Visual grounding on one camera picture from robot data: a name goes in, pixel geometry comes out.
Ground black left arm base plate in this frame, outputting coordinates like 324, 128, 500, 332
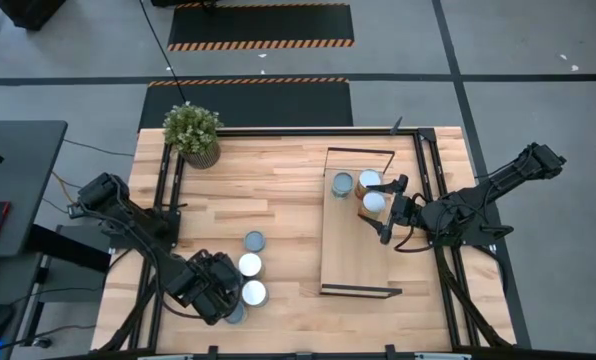
108, 209, 183, 250

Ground black aluminium table frame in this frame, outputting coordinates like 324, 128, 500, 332
95, 127, 519, 354

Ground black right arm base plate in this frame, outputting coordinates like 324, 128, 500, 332
424, 209, 514, 247

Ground black desk foot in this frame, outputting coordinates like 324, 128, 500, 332
25, 223, 112, 274

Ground black hazard-striped floor mat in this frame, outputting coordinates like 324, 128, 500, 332
137, 77, 355, 132
166, 2, 356, 53

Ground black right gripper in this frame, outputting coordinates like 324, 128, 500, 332
366, 173, 422, 246

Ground black desk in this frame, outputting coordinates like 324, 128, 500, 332
0, 119, 69, 259

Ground potted plant ribbed pot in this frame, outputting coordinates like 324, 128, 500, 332
161, 100, 225, 170

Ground black portable case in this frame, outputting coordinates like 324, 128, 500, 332
0, 0, 68, 32

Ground tin can grey recessed lid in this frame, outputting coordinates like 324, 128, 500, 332
243, 229, 267, 254
330, 171, 356, 200
225, 301, 248, 325

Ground thin black floor cable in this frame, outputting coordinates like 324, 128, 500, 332
61, 137, 135, 158

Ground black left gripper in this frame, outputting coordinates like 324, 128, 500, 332
187, 251, 245, 326

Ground yellow cable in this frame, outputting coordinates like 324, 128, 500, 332
50, 171, 82, 204

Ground tin can bright silver lid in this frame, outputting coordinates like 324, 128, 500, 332
357, 190, 388, 221
237, 252, 265, 279
354, 168, 383, 200
241, 279, 270, 308

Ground long black floor cable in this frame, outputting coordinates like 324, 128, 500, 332
137, 0, 188, 105

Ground wooden shelf black metal frame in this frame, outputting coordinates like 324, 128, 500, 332
319, 146, 404, 300

